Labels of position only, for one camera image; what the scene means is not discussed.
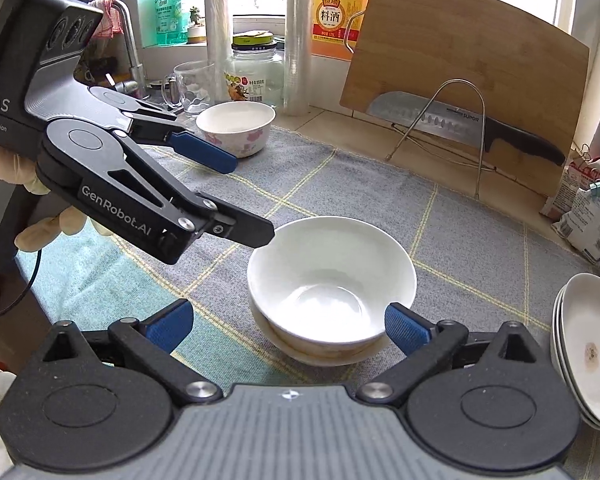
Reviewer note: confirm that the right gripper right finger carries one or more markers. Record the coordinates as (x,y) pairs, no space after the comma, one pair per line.
(428,350)

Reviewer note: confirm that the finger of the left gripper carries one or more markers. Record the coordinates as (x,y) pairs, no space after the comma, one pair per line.
(199,150)
(238,225)

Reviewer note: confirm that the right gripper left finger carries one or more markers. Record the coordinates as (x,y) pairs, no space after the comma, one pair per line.
(146,346)

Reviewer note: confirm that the white bowl pink flowers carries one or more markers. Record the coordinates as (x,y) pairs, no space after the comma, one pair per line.
(240,128)

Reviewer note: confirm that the plain white bowl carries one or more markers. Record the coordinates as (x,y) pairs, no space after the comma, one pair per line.
(328,280)

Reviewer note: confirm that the white plate with stain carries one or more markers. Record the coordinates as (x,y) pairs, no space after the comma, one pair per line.
(580,324)

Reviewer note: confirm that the steel kitchen knife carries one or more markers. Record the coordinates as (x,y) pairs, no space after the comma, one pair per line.
(522,140)

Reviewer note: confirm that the left gloved hand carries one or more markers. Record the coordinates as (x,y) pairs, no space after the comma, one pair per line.
(20,190)

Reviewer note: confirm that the glass mug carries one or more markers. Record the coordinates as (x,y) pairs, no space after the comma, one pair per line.
(189,87)

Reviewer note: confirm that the steel faucet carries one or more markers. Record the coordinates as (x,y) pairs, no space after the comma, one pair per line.
(136,67)

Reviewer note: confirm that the glass jar green lid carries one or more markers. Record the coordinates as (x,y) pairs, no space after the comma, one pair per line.
(255,70)

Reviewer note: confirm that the pink rag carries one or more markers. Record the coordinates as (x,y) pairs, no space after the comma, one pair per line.
(111,23)

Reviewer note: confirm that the grey checked cloth mat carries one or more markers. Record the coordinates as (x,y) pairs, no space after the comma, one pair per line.
(284,419)

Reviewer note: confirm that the small potted plant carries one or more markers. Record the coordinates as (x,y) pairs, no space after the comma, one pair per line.
(196,28)

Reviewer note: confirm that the green detergent bottle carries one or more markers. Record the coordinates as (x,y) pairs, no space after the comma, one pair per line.
(170,22)

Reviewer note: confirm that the tall plastic cup stack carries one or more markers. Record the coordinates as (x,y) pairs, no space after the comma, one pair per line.
(297,57)

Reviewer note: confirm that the plastic wrap roll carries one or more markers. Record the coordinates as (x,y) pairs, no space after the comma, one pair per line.
(219,34)

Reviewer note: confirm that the lower stacked white plate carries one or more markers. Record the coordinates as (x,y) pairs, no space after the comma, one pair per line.
(555,354)

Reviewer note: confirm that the stacked white plate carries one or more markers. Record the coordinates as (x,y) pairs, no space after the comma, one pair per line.
(555,354)
(562,359)

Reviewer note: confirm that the upper stacked white plate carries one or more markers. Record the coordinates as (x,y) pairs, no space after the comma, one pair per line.
(562,359)

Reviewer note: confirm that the orange cooking wine jug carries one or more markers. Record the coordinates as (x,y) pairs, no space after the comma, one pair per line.
(331,24)

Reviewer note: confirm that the white packaged bag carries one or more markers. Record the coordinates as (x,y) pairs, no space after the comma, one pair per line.
(575,208)

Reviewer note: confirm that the bamboo cutting board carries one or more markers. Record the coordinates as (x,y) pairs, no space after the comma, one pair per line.
(476,54)

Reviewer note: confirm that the metal wire rack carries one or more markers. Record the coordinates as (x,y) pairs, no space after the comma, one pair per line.
(432,116)

